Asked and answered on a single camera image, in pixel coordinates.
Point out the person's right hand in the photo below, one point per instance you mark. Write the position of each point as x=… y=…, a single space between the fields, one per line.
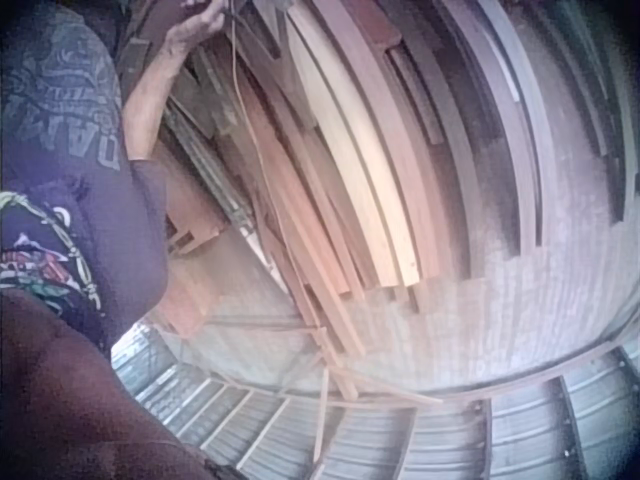
x=197 y=27

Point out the person's right fingers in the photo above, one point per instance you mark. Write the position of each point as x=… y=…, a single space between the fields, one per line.
x=212 y=7

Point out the pile of light wooden planks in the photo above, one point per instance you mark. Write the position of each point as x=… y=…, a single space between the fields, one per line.
x=340 y=165

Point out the stack of dark wooden frames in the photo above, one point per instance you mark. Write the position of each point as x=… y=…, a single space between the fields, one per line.
x=505 y=115

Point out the thin wooden sticks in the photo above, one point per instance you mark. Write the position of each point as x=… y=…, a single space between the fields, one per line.
x=350 y=395

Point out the grey metal rail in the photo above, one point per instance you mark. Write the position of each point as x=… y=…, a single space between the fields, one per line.
x=212 y=167

